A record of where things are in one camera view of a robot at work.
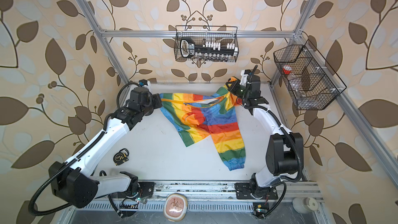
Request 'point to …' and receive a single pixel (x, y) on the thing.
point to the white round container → (304, 205)
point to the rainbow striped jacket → (194, 116)
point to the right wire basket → (312, 83)
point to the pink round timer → (175, 206)
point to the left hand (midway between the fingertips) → (160, 94)
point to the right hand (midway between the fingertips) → (227, 83)
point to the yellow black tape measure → (121, 157)
